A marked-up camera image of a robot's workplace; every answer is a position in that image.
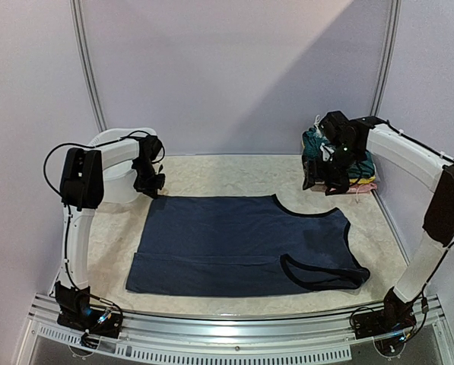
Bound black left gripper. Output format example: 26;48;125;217
133;159;166;198

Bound navy blue garment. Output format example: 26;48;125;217
125;195;370;297

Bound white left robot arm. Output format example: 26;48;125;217
55;133;165;299

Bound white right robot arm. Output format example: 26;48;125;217
302;111;454;303

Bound white plastic laundry basket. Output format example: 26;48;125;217
90;127;157;205

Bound black white patterned garment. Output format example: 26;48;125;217
302;157;315;190

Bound yellow folded shorts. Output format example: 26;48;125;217
348;173;376;185

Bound pink folded garment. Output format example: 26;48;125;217
310;182;377;195

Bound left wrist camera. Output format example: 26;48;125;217
139;135;165;163

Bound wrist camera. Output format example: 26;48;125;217
319;110;349;144
139;135;165;163

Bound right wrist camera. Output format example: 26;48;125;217
319;110;349;144

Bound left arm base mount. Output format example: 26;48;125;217
54;281;124;349

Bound aluminium front rail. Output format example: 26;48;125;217
17;295;454;364

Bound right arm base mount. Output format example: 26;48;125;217
349;286;429;358

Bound right aluminium frame post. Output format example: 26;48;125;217
370;0;402;116

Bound aluminium frame post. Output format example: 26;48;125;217
70;0;107;132
370;0;402;116

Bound left aluminium frame post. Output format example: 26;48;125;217
70;0;107;132

